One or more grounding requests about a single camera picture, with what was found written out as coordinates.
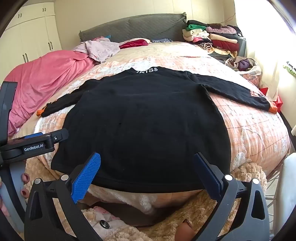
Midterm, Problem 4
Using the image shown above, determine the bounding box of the grey quilted headboard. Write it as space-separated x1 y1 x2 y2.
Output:
79 13 187 43

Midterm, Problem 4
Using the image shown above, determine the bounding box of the person's right hand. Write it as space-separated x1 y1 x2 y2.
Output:
177 219 193 241

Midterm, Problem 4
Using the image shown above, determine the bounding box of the pile of folded clothes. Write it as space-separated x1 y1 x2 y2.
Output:
182 20 244 62

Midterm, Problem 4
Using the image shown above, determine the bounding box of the white buttoned fleece garment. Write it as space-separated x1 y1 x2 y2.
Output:
81 206 122 234

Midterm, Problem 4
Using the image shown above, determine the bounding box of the white wire rack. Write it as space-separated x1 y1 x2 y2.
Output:
265 162 284 209

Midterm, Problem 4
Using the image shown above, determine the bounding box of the beige fuzzy robe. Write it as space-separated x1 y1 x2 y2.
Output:
24 160 267 241

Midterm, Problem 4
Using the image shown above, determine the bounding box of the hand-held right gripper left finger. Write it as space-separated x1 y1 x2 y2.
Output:
24 152 103 241

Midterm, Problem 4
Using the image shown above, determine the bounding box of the red box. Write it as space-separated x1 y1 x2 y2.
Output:
259 87 284 113

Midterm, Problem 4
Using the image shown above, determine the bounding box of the green patterned cloth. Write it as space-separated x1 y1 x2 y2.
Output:
283 61 296 77

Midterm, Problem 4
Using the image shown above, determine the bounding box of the white furniture piece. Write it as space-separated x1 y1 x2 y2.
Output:
277 153 296 232

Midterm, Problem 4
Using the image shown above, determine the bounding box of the dark grey side panel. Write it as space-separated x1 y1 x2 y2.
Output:
238 35 247 58

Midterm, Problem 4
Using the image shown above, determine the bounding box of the white curtain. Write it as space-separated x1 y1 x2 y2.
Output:
233 0 292 100

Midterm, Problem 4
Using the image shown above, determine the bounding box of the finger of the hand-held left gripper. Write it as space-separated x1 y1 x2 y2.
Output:
47 128 69 149

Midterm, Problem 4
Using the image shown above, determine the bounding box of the white wardrobe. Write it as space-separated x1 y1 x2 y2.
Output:
0 2 63 67

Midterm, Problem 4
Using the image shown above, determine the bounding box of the pink blanket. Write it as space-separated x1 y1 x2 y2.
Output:
3 50 97 137

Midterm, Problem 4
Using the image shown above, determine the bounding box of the red cushion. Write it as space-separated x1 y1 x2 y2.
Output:
119 39 152 49

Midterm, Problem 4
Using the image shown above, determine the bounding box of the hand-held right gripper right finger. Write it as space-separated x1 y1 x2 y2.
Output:
193 152 271 241

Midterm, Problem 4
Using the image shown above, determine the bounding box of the person's left hand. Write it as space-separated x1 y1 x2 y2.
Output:
20 173 31 198

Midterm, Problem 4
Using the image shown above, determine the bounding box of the lilac garment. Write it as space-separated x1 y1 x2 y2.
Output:
73 37 121 63

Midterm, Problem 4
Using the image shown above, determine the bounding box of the black sweater with orange cuffs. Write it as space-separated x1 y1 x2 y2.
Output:
36 66 278 194

